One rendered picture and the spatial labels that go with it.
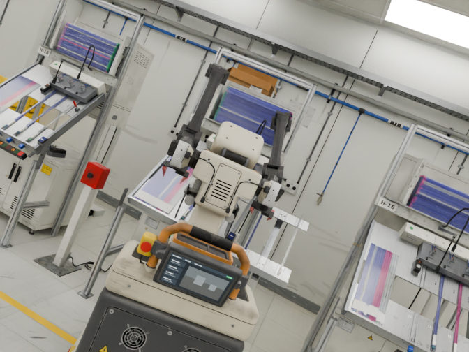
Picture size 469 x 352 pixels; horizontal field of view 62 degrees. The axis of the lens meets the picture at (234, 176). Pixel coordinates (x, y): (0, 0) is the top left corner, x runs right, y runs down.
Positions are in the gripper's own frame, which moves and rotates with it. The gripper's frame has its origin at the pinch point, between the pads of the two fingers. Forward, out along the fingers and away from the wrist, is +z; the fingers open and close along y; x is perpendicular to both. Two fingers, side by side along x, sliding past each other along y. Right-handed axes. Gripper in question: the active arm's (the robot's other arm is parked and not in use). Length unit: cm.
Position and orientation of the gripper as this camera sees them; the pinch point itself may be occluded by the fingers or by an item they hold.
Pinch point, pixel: (259, 216)
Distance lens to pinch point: 232.5
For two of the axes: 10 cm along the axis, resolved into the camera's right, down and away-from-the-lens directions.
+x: -3.9, 6.6, -6.5
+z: -1.8, 6.3, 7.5
